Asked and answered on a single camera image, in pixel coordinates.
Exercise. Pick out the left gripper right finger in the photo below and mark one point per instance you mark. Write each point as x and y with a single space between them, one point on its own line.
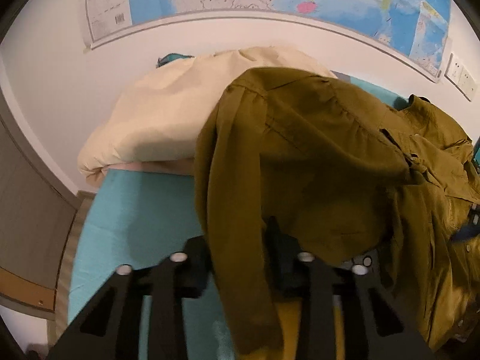
335 312

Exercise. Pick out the colourful wall map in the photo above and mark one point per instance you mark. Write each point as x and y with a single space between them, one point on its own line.
416 29

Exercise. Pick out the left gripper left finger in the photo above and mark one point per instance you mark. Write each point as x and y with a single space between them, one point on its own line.
109 325

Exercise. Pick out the brown olive jacket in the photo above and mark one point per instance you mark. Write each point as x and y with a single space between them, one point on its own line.
343 173

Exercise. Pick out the cream duvet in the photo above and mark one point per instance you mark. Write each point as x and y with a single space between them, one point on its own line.
156 121

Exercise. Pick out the white wall socket panel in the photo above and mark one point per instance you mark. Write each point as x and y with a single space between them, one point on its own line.
461 77

